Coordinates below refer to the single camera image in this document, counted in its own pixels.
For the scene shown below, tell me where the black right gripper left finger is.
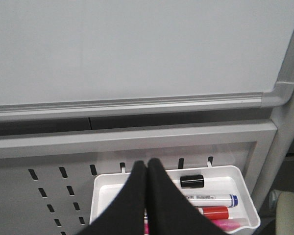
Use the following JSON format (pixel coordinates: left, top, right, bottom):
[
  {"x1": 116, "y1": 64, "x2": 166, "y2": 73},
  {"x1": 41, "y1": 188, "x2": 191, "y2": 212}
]
[{"x1": 78, "y1": 161, "x2": 147, "y2": 235}]

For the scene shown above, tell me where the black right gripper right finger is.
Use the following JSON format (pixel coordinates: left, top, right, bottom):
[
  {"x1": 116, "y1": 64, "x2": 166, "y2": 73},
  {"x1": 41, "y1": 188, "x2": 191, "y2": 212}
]
[{"x1": 147, "y1": 158, "x2": 225, "y2": 235}]

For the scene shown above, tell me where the black marker cap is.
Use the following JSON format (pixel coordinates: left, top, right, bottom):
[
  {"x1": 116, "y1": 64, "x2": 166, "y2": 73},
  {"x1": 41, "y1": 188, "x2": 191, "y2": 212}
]
[{"x1": 180, "y1": 174, "x2": 205, "y2": 188}]

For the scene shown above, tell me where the red cap marker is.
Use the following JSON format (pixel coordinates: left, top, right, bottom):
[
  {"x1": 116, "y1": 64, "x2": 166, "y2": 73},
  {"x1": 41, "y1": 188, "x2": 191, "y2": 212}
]
[{"x1": 197, "y1": 206, "x2": 229, "y2": 220}]

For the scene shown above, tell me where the pink highlighter marker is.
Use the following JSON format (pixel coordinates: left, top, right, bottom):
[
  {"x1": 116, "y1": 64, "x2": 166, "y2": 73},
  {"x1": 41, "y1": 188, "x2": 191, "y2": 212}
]
[{"x1": 143, "y1": 208, "x2": 249, "y2": 235}]

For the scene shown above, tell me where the white marker blue cap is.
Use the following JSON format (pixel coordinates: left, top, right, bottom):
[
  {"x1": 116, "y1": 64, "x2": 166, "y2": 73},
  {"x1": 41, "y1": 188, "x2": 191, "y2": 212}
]
[{"x1": 185, "y1": 194, "x2": 239, "y2": 208}]

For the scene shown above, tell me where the white plastic marker tray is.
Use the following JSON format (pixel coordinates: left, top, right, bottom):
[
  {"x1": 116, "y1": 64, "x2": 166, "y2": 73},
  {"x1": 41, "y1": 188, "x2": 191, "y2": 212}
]
[{"x1": 89, "y1": 165, "x2": 260, "y2": 235}]

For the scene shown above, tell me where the grey metal pegboard stand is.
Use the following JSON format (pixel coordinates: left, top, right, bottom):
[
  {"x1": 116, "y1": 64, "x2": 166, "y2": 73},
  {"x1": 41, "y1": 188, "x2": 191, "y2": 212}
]
[{"x1": 0, "y1": 93, "x2": 294, "y2": 235}]

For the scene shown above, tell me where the beige chair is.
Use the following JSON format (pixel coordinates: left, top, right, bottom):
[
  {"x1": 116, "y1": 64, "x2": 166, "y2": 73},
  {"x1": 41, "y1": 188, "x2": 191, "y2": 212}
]
[{"x1": 269, "y1": 189, "x2": 294, "y2": 235}]

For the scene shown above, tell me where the white whiteboard with aluminium frame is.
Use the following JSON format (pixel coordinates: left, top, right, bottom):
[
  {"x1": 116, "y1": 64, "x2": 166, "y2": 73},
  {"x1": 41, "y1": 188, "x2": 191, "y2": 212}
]
[{"x1": 0, "y1": 0, "x2": 294, "y2": 121}]

